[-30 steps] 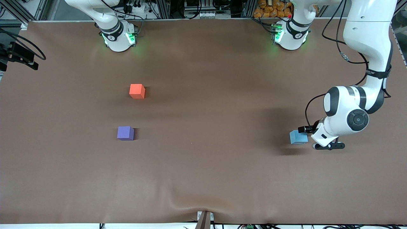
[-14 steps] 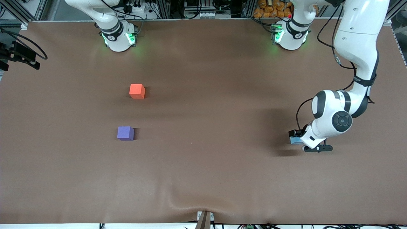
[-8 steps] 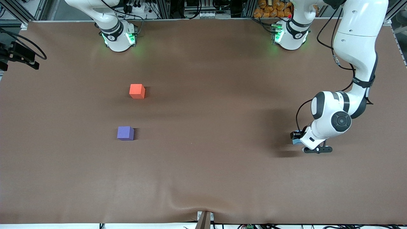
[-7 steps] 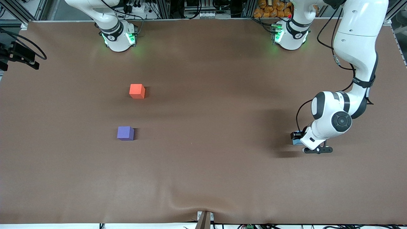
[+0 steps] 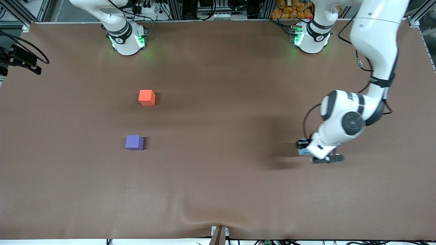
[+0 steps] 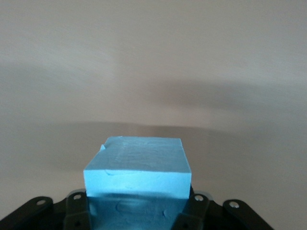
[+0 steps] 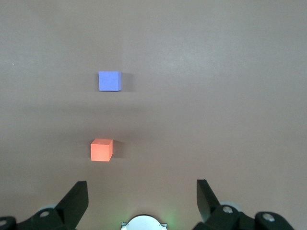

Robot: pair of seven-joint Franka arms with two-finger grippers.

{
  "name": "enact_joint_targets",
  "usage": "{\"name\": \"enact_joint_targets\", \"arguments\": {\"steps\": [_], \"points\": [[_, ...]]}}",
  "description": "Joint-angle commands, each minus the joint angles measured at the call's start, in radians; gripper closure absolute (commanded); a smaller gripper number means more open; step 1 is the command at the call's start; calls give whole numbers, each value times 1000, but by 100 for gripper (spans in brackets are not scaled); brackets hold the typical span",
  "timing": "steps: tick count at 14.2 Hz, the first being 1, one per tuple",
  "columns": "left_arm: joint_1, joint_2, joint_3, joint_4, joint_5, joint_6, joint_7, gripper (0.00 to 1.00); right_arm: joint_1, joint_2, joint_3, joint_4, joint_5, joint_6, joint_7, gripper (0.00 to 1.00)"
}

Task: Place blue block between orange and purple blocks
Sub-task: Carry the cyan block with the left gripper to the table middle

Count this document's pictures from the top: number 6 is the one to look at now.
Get brown table cover sheet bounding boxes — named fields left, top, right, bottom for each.
left=0, top=0, right=307, bottom=230

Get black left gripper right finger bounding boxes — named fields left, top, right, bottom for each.
left=171, top=188, right=274, bottom=230

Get light blue foam block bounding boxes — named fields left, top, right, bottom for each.
left=83, top=136, right=193, bottom=230

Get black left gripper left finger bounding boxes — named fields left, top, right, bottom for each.
left=0, top=188, right=91, bottom=230

